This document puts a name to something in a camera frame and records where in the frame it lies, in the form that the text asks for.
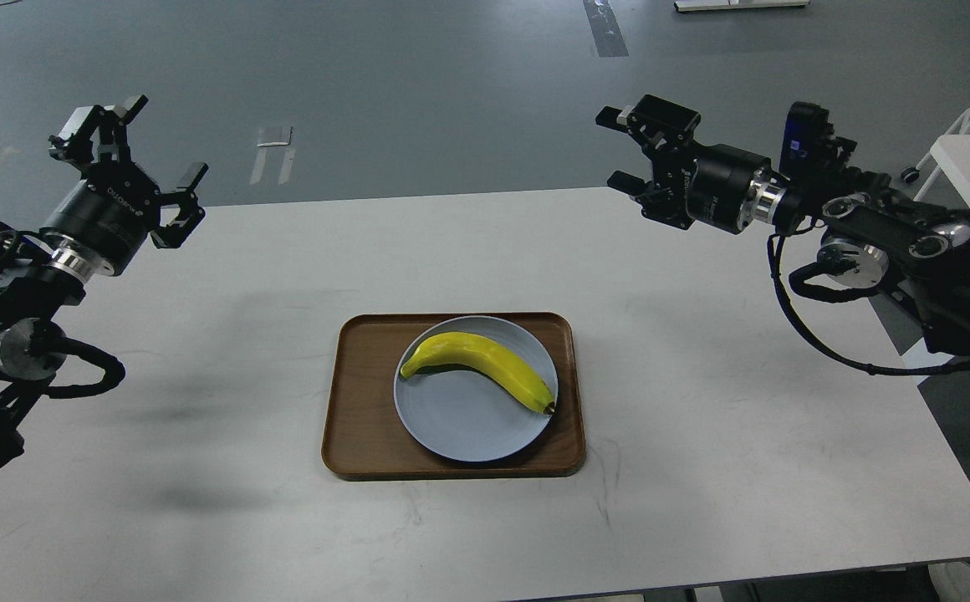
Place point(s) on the yellow banana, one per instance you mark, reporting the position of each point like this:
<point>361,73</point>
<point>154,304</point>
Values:
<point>488,357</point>

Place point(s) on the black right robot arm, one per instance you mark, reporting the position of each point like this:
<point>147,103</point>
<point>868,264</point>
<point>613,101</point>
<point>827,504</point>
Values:
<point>840,233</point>

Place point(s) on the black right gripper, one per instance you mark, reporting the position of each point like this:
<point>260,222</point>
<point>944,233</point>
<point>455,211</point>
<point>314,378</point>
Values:
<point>690,182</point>

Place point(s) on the white shoe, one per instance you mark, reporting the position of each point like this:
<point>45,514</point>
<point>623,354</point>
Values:
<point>951,581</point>

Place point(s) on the brown wooden tray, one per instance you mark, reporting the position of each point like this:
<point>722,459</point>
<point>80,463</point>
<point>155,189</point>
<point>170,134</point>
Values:
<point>364,439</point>

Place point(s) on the light blue plate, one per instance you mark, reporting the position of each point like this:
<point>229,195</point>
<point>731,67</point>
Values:
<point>462,414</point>

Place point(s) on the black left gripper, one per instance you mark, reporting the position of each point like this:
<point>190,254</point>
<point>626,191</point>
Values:
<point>110,211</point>

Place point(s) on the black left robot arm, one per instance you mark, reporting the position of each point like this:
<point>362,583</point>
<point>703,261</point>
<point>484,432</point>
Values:
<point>37,358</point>

